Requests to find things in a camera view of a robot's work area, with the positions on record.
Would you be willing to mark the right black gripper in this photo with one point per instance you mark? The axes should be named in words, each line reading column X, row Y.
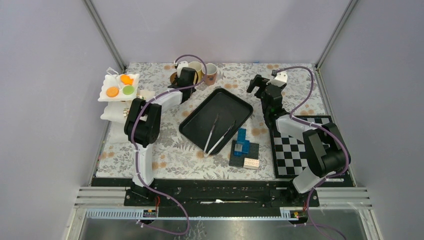
column 258, row 81

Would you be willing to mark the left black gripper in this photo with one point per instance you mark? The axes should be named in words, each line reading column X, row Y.
column 193, row 90

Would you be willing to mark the yellow mug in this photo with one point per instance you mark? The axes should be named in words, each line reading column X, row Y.
column 197, row 66

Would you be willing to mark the dark brown round coaster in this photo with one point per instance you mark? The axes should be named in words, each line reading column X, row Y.
column 174, row 78

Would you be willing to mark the pink patterned mug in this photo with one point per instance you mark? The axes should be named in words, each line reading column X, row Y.
column 210, row 74

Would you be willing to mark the black serving tray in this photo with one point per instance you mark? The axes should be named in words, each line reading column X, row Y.
column 216, row 120

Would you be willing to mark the green round cookie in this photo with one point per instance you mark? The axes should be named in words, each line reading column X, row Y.
column 128, row 90

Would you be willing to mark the orange fish biscuit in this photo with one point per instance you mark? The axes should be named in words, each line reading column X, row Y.
column 126, row 79

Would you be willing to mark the white strawberry cake slice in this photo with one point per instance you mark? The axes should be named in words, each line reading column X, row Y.
column 126, row 112

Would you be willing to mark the orange round biscuit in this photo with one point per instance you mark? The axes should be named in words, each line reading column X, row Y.
column 112, row 92

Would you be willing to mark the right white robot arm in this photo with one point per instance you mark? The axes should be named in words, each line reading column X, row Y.
column 306, row 181

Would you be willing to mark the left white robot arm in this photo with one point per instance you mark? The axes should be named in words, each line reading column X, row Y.
column 143, row 122

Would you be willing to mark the blue lego block stack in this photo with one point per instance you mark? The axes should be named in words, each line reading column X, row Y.
column 242, row 145

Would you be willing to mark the black white checkerboard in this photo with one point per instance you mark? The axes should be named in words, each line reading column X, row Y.
column 288, row 155

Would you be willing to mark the white tiered dessert stand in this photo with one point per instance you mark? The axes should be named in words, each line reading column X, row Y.
column 113, row 112

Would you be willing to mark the beige lego brick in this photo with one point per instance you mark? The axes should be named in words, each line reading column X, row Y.
column 250, row 163

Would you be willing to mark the black lego baseplate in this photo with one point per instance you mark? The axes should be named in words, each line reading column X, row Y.
column 237, row 161

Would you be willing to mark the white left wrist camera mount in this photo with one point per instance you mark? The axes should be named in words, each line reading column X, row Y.
column 179, row 67

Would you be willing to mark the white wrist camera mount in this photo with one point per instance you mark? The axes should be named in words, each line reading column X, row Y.
column 280, row 79
column 179, row 67

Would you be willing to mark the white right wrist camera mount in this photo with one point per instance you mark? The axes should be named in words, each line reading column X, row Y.
column 280, row 79

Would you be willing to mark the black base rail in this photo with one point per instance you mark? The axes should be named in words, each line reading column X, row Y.
column 218, row 198

